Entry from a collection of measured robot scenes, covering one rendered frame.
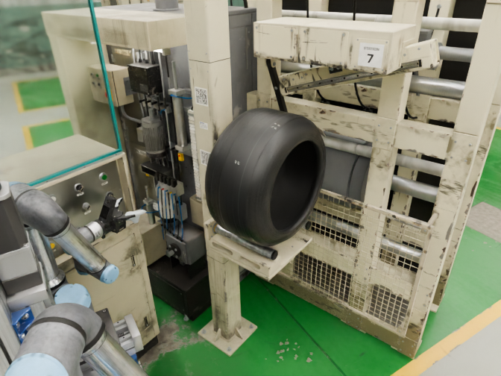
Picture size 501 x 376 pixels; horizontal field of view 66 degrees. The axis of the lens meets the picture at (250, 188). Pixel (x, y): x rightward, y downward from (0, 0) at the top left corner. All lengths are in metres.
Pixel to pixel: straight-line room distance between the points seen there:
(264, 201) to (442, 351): 1.64
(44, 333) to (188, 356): 1.67
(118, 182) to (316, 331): 1.51
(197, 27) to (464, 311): 2.39
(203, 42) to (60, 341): 1.17
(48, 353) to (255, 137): 0.96
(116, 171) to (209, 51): 0.71
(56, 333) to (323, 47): 1.28
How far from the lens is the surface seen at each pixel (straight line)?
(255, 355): 2.47
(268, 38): 1.74
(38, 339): 0.89
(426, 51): 1.60
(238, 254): 1.77
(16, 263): 1.15
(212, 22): 1.61
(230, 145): 1.48
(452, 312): 2.96
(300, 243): 1.92
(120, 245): 1.98
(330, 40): 1.58
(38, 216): 1.39
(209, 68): 1.62
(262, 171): 1.40
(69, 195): 1.80
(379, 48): 1.50
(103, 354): 1.03
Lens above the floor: 1.97
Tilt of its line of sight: 29 degrees down
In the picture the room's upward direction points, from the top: 1 degrees counter-clockwise
